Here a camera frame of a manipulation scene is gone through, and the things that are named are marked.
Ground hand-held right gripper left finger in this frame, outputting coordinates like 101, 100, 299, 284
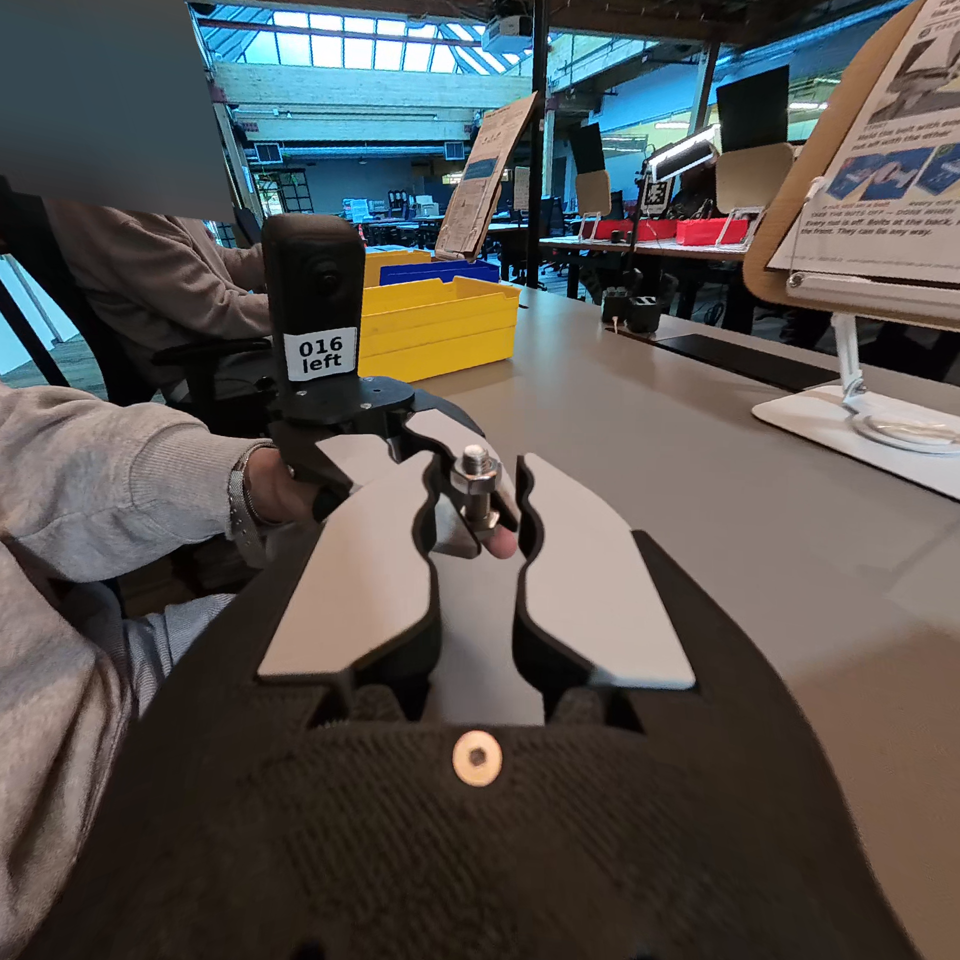
257, 452, 444, 687

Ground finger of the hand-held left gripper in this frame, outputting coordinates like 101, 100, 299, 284
315, 433, 485, 560
405, 411, 520, 528

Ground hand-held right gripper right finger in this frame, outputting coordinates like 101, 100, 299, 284
512, 452, 697, 691

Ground metal hex nut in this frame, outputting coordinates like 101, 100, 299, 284
448, 459, 504, 498

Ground metal bolt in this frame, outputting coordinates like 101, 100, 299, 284
459, 444, 501, 532

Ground person's left forearm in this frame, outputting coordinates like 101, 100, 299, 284
0, 382, 260, 582

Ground grey desk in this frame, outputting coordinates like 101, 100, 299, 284
360, 285, 960, 960

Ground black desk mat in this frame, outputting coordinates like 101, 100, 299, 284
656, 333, 840, 393

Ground desk lamp light bar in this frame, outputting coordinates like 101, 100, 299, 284
646, 123, 723, 181

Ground person's left hand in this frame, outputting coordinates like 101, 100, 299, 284
243, 446, 520, 561

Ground yellow plastic bin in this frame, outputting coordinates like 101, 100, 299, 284
363, 249, 434, 290
358, 276, 521, 384

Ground blue plastic bin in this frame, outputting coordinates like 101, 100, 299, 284
378, 258, 501, 288

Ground silver wristwatch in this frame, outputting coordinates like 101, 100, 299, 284
227, 442, 279, 567

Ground black office chair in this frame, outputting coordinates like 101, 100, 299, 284
0, 176, 279, 440

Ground brown cardboard instruction board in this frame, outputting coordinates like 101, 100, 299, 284
435, 91, 540, 264

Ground red plastic bin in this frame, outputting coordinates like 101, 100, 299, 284
676, 217, 751, 246
577, 219, 680, 243

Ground black pillar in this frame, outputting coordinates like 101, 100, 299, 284
527, 0, 551, 290

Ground wooden table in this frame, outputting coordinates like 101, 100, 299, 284
538, 234, 751, 264

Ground white ceiling projector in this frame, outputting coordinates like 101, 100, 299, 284
481, 13, 535, 54

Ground person's grey sweatshirt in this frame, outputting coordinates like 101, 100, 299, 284
0, 525, 234, 960

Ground large pale document board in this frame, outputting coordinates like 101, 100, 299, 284
714, 142, 795, 222

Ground wooden document board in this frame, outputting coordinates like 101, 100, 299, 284
744, 0, 960, 331

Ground printed instruction sheet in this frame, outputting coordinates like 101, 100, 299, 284
768, 0, 960, 282

